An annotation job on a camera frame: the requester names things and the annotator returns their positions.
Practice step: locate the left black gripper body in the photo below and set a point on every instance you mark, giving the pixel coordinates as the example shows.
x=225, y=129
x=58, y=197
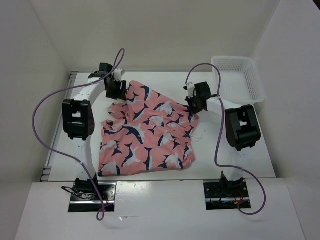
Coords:
x=114, y=91

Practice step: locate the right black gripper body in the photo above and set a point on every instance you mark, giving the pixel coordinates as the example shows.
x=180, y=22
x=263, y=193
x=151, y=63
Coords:
x=193, y=104

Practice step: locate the pink shark print shorts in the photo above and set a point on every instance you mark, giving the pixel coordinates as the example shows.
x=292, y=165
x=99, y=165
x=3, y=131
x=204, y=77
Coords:
x=149, y=133

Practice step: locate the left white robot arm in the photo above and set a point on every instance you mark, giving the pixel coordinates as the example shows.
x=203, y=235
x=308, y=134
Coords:
x=79, y=124

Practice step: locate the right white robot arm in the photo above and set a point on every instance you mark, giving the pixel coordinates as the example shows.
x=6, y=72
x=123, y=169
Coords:
x=239, y=128

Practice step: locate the white plastic mesh basket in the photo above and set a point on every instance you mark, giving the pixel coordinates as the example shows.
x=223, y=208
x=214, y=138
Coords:
x=240, y=79

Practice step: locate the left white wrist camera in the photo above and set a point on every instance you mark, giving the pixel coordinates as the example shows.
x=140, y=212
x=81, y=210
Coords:
x=118, y=74

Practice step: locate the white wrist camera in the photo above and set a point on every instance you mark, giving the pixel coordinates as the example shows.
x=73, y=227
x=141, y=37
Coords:
x=118, y=74
x=191, y=90

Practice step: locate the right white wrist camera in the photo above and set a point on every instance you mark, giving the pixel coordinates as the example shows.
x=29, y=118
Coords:
x=191, y=90

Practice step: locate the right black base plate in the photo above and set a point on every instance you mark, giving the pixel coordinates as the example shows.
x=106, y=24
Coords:
x=218, y=199

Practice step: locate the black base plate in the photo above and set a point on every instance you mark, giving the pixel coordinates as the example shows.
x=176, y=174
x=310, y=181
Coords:
x=89, y=202
x=218, y=199

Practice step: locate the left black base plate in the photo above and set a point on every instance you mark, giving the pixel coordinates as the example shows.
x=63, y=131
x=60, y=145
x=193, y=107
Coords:
x=89, y=202

